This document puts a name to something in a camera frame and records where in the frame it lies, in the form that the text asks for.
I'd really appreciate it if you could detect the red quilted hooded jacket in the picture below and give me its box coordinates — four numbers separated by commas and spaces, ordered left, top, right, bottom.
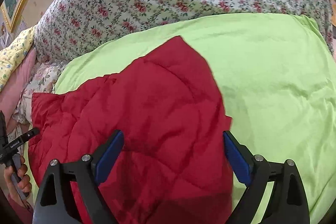
29, 36, 232, 223

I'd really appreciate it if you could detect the red knit sleeve forearm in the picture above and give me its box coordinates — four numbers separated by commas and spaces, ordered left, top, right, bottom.
8, 194, 34, 224

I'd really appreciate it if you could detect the person's left hand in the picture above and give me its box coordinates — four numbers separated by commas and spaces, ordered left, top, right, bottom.
3, 155, 33, 210

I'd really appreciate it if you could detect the pink pillow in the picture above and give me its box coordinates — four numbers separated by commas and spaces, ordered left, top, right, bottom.
1, 48, 37, 134

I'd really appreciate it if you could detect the pastel floral pillow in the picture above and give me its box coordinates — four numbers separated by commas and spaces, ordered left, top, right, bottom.
9, 61, 67, 140

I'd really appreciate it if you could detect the yellow floral pillow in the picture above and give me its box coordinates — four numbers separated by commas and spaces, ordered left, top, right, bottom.
0, 26, 36, 91

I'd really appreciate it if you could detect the lime green bed sheet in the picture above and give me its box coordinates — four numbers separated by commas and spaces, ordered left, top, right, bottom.
54, 14, 335, 223

